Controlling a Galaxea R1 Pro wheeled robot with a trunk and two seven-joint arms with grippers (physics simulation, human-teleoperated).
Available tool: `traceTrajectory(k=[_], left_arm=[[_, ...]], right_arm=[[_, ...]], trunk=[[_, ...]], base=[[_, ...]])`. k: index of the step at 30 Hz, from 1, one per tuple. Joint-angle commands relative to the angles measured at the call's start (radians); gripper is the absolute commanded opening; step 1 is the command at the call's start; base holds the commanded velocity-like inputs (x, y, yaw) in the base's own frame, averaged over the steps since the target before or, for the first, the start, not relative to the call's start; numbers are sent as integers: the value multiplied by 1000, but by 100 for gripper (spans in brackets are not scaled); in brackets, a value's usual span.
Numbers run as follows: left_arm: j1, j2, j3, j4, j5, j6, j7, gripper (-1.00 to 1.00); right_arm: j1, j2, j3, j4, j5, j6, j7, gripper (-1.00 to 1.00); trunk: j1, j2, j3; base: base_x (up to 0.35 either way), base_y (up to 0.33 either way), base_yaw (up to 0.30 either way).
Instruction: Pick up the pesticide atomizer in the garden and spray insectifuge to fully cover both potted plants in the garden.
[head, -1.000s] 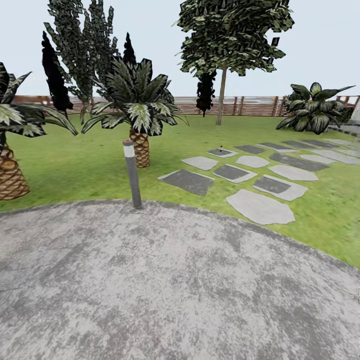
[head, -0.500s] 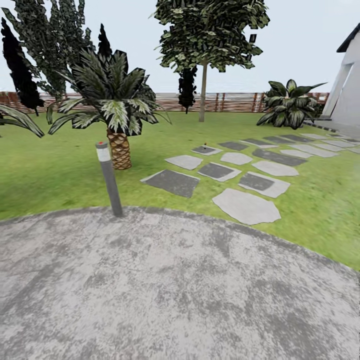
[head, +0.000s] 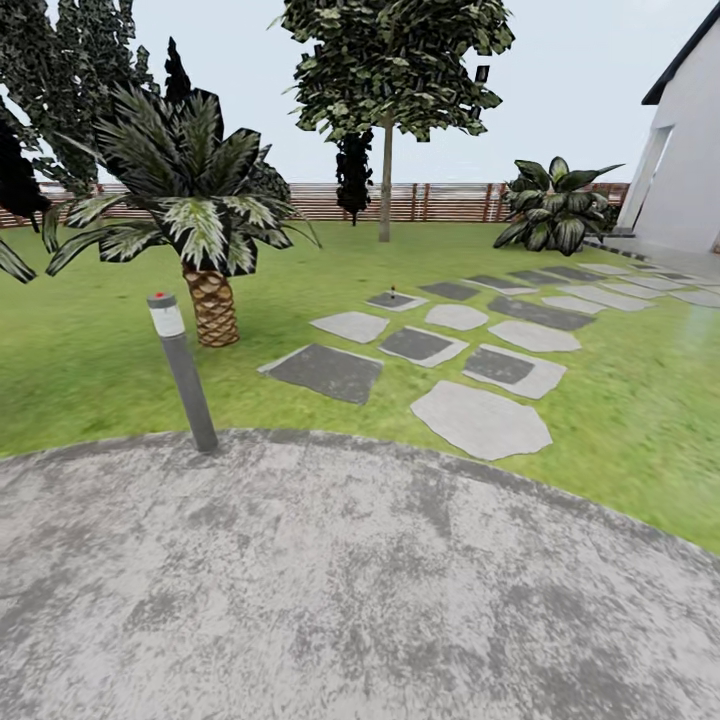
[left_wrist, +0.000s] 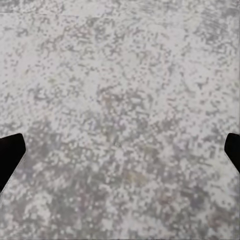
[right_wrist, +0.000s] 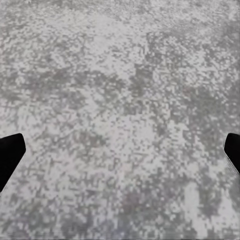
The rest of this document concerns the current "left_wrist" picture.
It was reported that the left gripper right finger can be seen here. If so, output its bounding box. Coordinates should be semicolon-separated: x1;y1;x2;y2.
224;132;240;173

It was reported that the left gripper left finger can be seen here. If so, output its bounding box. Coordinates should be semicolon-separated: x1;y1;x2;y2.
0;133;26;193

